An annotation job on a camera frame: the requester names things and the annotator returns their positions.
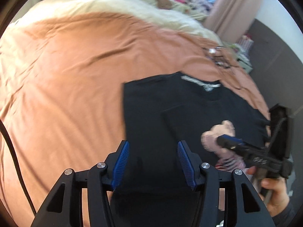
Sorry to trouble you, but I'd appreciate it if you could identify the striped gift bag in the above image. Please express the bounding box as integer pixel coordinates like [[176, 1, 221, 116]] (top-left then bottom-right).
[[237, 35, 254, 52]]

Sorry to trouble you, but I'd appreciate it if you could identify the person's right forearm sleeve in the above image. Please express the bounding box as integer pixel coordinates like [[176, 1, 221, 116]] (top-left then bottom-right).
[[272, 202, 295, 227]]

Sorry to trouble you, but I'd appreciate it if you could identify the black cable with earphones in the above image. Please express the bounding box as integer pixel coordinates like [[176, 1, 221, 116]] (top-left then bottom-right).
[[202, 46, 241, 70]]

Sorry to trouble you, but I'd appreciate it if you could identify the person's right hand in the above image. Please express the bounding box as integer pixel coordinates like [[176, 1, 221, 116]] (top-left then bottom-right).
[[260, 177, 290, 217]]

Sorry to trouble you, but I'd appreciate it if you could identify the orange bed sheet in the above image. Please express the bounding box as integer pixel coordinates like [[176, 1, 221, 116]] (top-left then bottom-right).
[[1, 12, 269, 208]]

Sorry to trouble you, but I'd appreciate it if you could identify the black printed t-shirt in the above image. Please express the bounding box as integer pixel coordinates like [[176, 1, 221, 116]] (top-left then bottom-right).
[[110, 72, 269, 226]]

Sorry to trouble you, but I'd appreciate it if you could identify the pale green bedside drawer unit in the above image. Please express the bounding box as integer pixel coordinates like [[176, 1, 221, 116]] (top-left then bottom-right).
[[223, 42, 253, 74]]

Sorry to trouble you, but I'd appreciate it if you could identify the cream fluffy blanket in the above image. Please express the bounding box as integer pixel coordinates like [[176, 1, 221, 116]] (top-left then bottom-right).
[[22, 0, 221, 44]]

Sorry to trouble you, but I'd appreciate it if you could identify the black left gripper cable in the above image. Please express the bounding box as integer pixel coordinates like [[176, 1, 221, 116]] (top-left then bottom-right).
[[0, 119, 37, 216]]

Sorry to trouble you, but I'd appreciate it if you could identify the pink beige curtain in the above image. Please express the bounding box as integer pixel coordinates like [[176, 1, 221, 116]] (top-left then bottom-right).
[[203, 0, 263, 43]]

